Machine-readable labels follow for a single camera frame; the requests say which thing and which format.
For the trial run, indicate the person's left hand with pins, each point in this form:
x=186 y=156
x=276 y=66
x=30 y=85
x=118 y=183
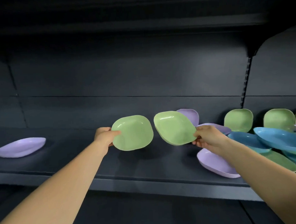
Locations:
x=103 y=137

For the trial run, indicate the person's right hand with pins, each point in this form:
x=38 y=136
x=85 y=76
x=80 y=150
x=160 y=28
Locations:
x=210 y=137

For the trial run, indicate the person's left thumb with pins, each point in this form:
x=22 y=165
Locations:
x=114 y=133

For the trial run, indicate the person's right thumb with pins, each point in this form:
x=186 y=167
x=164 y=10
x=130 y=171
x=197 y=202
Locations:
x=198 y=131

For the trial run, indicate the green plastic plate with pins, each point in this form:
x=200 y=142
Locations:
x=134 y=133
x=174 y=128
x=281 y=161
x=238 y=120
x=279 y=119

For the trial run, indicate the person's left forearm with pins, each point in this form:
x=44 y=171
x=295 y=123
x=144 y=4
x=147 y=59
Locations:
x=56 y=191

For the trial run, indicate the person's right forearm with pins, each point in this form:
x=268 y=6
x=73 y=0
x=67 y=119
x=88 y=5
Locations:
x=264 y=181

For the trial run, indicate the dark grey shelf board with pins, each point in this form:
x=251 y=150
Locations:
x=145 y=168

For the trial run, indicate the teal plastic plate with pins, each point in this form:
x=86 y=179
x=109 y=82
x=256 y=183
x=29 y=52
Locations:
x=260 y=150

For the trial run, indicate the slotted metal shelf upright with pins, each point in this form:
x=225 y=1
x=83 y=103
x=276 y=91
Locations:
x=245 y=83

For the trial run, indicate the dark overhead shelf board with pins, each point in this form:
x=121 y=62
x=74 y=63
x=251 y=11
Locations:
x=135 y=21

